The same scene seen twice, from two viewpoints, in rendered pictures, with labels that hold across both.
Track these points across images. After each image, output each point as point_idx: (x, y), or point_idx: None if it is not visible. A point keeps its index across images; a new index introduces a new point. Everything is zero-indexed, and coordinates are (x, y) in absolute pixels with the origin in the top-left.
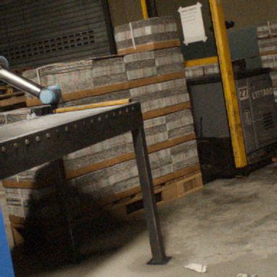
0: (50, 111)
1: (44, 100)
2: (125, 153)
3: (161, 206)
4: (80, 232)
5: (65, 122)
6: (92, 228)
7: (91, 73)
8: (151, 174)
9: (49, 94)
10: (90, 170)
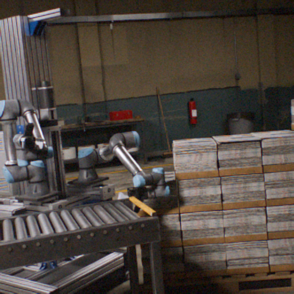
0: (145, 192)
1: (134, 184)
2: (246, 233)
3: (283, 293)
4: (192, 291)
5: (31, 238)
6: (205, 290)
7: (216, 155)
8: (279, 259)
9: (137, 180)
10: (200, 243)
